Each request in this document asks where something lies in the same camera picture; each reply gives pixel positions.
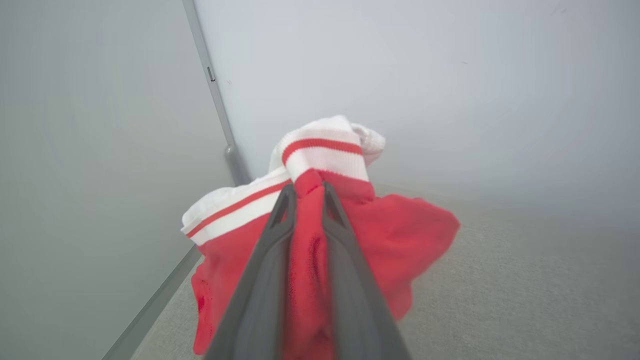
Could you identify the grey baseboard strip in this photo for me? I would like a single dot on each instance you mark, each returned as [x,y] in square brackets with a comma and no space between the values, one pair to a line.
[150,310]

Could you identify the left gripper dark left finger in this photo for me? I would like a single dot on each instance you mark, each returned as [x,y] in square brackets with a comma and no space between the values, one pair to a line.
[257,300]

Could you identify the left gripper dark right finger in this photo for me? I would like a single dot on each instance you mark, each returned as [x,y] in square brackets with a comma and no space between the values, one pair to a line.
[357,310]

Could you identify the grey metal wall strip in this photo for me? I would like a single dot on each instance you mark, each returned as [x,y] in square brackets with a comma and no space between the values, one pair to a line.
[216,95]

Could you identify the red white striped garment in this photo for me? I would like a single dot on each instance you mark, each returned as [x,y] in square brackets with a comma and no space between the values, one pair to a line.
[400,235]

